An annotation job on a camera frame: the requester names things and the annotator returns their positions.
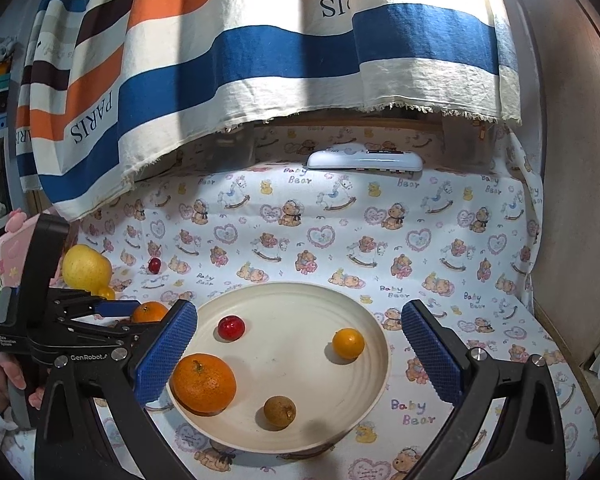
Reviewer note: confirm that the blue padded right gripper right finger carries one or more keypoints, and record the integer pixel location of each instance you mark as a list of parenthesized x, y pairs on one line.
[(528, 441)]

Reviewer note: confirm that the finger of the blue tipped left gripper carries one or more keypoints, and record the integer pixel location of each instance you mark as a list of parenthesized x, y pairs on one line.
[(116, 308)]

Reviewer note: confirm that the dark red cherry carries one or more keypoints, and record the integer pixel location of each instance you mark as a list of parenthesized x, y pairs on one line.
[(154, 266)]

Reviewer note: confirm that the baby bear patterned cloth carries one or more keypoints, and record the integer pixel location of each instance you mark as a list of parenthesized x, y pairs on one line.
[(463, 242)]

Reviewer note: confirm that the large orange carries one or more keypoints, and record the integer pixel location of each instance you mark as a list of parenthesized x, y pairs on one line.
[(149, 312)]

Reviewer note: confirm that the small orange kumquat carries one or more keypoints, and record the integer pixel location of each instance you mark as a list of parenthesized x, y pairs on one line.
[(348, 343)]

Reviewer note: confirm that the person's hand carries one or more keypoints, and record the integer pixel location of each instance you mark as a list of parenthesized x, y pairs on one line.
[(5, 374)]

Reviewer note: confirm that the wooden headboard panel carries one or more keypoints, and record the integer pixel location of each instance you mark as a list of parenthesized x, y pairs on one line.
[(566, 39)]

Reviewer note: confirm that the brown longan fruit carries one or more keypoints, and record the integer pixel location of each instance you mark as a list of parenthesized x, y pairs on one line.
[(279, 411)]

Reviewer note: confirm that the orange with green stem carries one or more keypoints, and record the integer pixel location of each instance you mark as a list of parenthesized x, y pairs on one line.
[(203, 383)]

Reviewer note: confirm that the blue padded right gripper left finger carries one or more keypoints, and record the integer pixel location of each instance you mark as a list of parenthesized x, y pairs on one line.
[(128, 367)]

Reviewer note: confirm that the small yellow kumquat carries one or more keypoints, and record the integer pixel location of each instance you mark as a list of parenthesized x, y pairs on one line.
[(106, 293)]

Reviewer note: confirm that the white remote control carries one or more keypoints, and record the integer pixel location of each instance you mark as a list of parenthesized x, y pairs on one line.
[(355, 156)]

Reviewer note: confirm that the pink toy box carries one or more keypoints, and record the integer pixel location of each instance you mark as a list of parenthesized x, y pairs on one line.
[(14, 245)]

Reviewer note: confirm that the striped Paris blanket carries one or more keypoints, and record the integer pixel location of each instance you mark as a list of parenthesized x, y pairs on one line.
[(110, 86)]

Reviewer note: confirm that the yellow pear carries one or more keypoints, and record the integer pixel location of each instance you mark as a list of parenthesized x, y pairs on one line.
[(84, 268)]

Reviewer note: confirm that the red cherry tomato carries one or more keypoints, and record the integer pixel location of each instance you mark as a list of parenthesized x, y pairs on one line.
[(231, 328)]

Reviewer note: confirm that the cream round plate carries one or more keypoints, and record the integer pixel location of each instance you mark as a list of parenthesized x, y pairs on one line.
[(286, 350)]

